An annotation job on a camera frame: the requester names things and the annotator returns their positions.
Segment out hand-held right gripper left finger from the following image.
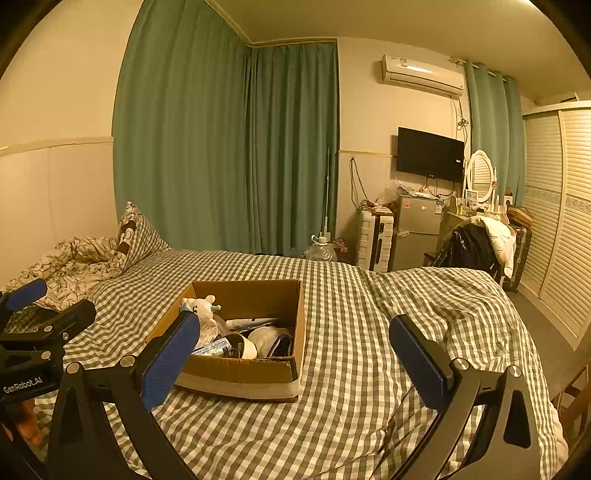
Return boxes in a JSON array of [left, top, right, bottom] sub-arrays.
[[46, 310, 201, 480]]

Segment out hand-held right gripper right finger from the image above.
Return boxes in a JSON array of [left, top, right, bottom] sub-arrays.
[[389, 315, 543, 480]]

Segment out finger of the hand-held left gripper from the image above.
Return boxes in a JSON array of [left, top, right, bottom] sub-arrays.
[[0, 278, 49, 324], [0, 300, 97, 365]]

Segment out white printed tube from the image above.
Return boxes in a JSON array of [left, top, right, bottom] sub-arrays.
[[191, 337, 232, 356]]

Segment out white plush toy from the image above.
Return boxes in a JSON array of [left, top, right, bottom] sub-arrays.
[[179, 294, 222, 342]]

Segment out cardboard box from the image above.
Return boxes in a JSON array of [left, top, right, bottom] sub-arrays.
[[145, 279, 306, 403]]

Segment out white cup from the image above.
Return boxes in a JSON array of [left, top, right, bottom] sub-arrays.
[[226, 333, 258, 360]]

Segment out small white packet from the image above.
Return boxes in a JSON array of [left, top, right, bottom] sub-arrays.
[[225, 316, 280, 329]]

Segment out white cloth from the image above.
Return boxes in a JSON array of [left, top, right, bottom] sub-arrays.
[[249, 325, 294, 358]]

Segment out dark pouch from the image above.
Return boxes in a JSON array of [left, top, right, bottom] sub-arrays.
[[268, 335, 294, 358]]

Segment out person's left hand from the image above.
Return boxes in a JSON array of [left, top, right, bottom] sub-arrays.
[[11, 401, 40, 446]]

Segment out floral blanket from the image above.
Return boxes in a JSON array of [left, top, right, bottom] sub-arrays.
[[0, 236, 127, 311]]

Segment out checked pillow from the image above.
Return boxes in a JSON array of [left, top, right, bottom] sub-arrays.
[[115, 202, 172, 273]]

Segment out black jacket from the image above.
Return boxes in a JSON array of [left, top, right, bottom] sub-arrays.
[[434, 224, 499, 278]]

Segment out white suitcase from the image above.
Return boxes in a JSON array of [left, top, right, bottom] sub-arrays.
[[355, 210, 395, 273]]

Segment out silver fridge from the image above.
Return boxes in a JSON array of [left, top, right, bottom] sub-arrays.
[[390, 194, 444, 273]]

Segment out clear water jug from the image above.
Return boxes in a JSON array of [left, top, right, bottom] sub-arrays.
[[303, 234, 339, 263]]

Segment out dark checked suitcase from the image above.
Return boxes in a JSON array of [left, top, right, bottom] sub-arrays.
[[501, 224, 533, 291]]

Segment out white jacket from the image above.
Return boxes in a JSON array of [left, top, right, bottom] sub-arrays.
[[464, 216, 515, 278]]

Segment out white dressing table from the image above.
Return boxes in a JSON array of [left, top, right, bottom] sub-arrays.
[[441, 196, 513, 227]]

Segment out wooden chair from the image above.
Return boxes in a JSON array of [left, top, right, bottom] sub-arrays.
[[551, 364, 591, 439]]

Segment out oval white mirror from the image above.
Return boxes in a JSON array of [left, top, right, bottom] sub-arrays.
[[465, 149, 494, 204]]

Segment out mop pole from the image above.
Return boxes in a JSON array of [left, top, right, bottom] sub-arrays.
[[320, 147, 332, 241]]

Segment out white louvred wardrobe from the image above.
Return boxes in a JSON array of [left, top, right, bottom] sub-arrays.
[[522, 99, 591, 352]]

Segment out wide green curtain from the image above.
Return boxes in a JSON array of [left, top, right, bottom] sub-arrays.
[[112, 0, 252, 254]]

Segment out narrow green curtain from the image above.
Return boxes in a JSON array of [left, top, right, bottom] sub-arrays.
[[464, 60, 527, 208]]

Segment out white air conditioner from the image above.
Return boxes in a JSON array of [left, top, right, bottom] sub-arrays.
[[381, 54, 465, 99]]

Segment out hanging wall cables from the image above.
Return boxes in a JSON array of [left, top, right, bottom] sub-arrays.
[[349, 158, 365, 206]]

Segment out black wall television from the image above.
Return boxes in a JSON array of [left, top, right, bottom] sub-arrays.
[[397, 127, 465, 183]]

